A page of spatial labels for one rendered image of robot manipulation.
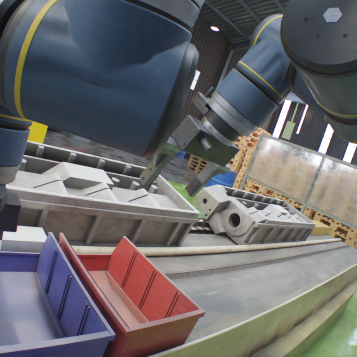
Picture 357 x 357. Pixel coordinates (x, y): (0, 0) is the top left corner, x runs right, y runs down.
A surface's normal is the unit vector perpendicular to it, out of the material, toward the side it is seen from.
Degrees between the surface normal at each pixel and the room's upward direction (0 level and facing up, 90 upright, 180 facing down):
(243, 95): 100
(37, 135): 90
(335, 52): 97
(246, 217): 90
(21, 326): 0
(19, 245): 90
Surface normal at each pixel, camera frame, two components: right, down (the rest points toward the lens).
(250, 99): -0.15, 0.40
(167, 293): -0.70, -0.18
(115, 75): 0.14, 0.30
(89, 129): -0.18, 0.87
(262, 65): -0.47, 0.11
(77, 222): 0.54, 0.51
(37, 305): 0.35, -0.92
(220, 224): 0.66, -0.47
